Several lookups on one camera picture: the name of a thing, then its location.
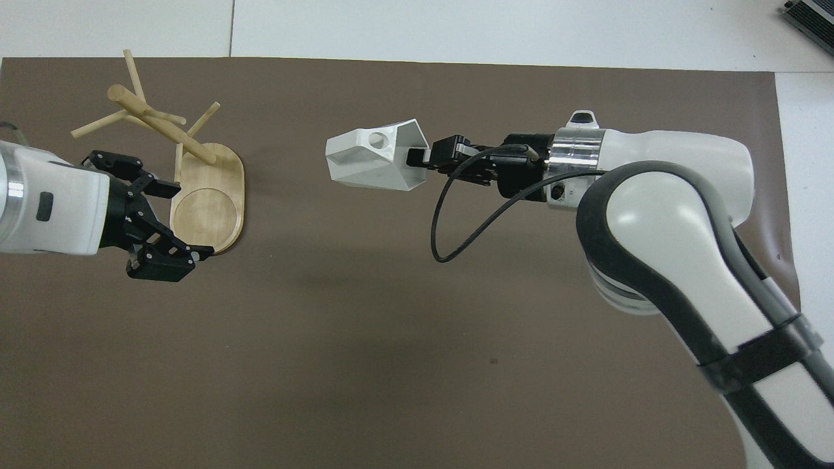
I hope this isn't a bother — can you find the grey ribbed metal box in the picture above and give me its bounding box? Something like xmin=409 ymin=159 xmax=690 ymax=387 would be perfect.
xmin=782 ymin=0 xmax=834 ymax=39

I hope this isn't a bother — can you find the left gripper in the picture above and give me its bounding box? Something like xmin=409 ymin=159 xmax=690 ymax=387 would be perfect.
xmin=81 ymin=149 xmax=216 ymax=283

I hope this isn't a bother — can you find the black cable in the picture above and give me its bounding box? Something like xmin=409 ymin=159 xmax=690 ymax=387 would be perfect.
xmin=431 ymin=145 xmax=608 ymax=264

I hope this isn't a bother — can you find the wooden cup rack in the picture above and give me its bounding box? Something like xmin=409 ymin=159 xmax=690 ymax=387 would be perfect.
xmin=70 ymin=50 xmax=246 ymax=256

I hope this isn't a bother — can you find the white faceted cup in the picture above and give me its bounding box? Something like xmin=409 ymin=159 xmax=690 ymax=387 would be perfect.
xmin=325 ymin=119 xmax=431 ymax=192

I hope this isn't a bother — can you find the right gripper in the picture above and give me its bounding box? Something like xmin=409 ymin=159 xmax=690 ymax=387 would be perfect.
xmin=486 ymin=133 xmax=555 ymax=201

